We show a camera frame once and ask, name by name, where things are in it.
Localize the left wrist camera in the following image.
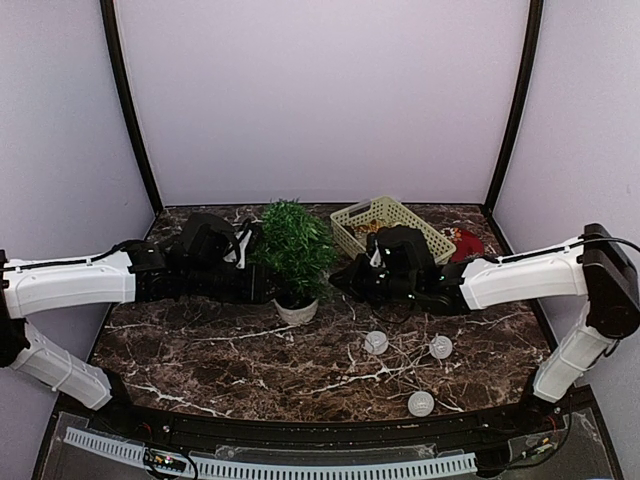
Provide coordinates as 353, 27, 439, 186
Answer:
173, 213, 263, 270

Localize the small green christmas tree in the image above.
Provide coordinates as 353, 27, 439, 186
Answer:
250, 199, 337, 326

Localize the pale green perforated basket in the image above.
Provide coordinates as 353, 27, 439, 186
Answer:
330, 196, 456, 265

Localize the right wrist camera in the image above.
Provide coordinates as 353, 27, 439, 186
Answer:
366, 225, 435, 273

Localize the black front table rail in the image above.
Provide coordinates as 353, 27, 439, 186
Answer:
94, 404, 541, 451

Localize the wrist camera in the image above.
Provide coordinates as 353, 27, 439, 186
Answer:
173, 213, 263, 270
366, 225, 435, 273

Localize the white slotted cable duct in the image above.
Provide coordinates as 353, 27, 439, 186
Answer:
63, 427, 478, 479

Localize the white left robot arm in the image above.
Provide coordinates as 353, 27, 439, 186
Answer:
1, 240, 280, 411

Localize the left black frame post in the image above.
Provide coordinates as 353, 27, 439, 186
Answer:
99, 0, 164, 216

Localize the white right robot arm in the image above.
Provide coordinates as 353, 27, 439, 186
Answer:
329, 223, 639, 405

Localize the clear string light wire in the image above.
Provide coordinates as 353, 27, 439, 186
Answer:
339, 294, 469, 401

